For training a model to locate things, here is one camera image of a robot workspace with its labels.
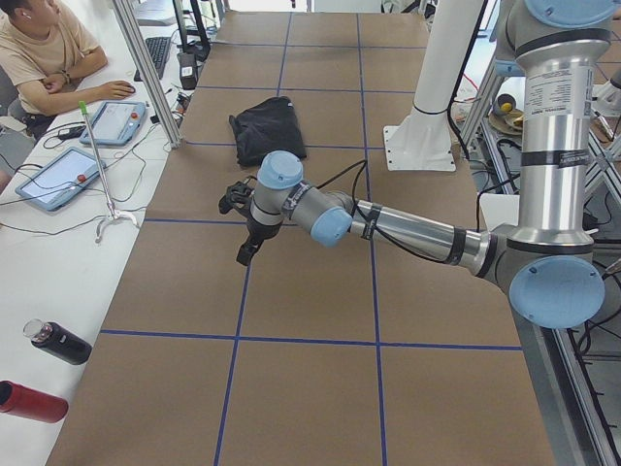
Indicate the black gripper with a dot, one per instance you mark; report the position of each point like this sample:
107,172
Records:
260,231

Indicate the white pedestal base plate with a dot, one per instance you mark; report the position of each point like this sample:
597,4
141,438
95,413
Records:
421,142

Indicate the far blue teach pendant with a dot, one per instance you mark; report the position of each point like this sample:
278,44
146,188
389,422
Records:
115,123

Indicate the near blue teach pendant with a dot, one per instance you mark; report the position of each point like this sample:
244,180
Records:
60,181

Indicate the blue teach pendant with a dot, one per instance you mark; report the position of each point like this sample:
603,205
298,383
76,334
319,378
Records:
115,123
60,181

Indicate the black printed t-shirt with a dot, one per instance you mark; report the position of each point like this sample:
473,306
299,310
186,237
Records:
269,126

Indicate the seated person beige shirt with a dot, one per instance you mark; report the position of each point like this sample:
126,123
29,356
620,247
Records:
46,51

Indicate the dark red bottle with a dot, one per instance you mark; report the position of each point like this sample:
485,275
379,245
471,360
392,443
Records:
26,402

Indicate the black bottle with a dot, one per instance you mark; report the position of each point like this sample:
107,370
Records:
56,340

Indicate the black computer keyboard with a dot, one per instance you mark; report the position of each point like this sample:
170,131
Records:
159,52

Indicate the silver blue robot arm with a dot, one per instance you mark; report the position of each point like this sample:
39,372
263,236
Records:
543,262

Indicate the aluminium frame post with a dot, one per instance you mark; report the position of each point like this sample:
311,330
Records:
136,44

